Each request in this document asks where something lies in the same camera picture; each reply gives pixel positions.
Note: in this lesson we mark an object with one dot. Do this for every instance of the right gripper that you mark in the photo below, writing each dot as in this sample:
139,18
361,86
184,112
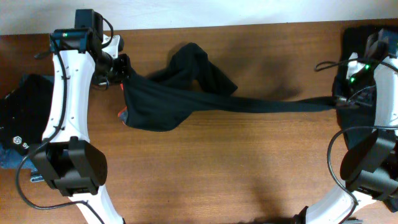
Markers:
344,99

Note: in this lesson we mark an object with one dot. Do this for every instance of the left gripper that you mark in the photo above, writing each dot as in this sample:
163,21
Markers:
124,60

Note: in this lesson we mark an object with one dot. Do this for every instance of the black leggings red grey waistband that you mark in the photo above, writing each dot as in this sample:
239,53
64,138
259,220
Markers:
190,83

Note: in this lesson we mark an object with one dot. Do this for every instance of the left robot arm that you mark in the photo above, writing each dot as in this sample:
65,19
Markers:
82,56

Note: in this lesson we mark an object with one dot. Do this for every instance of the black garment pile right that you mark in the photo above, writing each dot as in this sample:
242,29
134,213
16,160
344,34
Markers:
357,121

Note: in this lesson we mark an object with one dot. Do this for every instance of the folded black shirt with logo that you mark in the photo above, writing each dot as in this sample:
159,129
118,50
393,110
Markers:
45,98

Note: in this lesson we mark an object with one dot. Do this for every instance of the folded blue jeans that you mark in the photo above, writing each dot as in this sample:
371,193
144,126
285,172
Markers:
12,160

